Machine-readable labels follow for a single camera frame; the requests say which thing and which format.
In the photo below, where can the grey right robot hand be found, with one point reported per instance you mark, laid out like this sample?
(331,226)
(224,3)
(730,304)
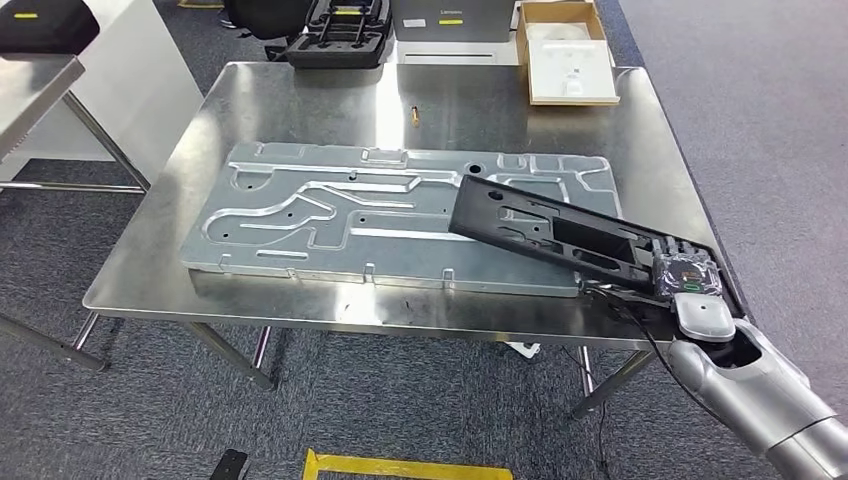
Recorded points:
(689,275)

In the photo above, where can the long black plastic part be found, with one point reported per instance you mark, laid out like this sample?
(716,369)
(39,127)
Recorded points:
(474,222)

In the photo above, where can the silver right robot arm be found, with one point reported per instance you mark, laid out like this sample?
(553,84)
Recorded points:
(762,397)

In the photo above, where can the steel workbench table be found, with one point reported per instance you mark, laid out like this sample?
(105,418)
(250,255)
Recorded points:
(464,99)

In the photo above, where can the open brown cardboard box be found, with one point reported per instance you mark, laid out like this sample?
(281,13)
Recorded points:
(573,66)

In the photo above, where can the small brass bit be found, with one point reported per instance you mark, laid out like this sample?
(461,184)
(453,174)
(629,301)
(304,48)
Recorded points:
(415,116)

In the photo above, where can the grey cardboard laptop box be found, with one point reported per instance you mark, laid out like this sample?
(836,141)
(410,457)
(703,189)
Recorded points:
(457,23)

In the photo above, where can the yellow floor tape square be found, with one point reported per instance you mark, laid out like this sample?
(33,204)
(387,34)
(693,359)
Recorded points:
(397,467)

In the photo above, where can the embossed grey metal panel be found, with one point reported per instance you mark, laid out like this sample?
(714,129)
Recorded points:
(298,245)

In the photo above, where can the black foam tray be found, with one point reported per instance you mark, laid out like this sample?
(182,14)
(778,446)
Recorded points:
(331,56)

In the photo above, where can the black bag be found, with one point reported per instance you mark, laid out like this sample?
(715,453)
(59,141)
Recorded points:
(265,20)

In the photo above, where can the black robot foot plate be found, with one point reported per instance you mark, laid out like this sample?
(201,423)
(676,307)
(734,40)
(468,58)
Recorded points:
(228,465)

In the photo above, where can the white desk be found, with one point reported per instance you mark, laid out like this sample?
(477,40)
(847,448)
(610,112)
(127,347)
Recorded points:
(132,86)

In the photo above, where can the black case yellow label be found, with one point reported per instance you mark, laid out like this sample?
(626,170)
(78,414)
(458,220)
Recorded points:
(46,30)

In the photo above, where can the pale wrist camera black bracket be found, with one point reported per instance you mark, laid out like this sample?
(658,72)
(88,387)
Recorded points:
(636,299)

